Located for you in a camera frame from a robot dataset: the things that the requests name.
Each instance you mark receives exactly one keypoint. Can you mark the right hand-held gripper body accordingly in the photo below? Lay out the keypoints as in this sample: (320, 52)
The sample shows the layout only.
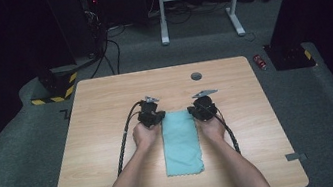
(206, 109)

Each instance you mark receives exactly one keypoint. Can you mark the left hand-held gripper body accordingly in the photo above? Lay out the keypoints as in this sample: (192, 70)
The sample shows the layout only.
(148, 115)

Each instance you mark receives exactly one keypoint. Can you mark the teal cloth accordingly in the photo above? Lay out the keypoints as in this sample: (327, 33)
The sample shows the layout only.
(181, 145)

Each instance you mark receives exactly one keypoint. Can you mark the person's right hand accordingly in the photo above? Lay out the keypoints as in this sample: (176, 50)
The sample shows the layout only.
(212, 130)

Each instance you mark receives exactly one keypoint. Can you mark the person's left hand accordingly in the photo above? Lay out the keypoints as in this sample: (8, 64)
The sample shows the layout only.
(146, 137)

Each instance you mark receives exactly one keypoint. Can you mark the grey round table grommet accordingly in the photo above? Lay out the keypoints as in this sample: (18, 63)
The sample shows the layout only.
(196, 76)

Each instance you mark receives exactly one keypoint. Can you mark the red can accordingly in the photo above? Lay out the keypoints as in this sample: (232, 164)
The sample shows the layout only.
(259, 62)

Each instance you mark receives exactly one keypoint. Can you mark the yellow-black striped stand base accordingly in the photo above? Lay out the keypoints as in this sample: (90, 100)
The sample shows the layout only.
(58, 87)

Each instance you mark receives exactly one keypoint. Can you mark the grey tape strip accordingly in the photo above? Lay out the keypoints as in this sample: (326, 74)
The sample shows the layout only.
(295, 156)

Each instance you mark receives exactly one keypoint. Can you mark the dark equipment rack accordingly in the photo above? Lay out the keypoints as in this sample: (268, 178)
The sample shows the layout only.
(92, 14)

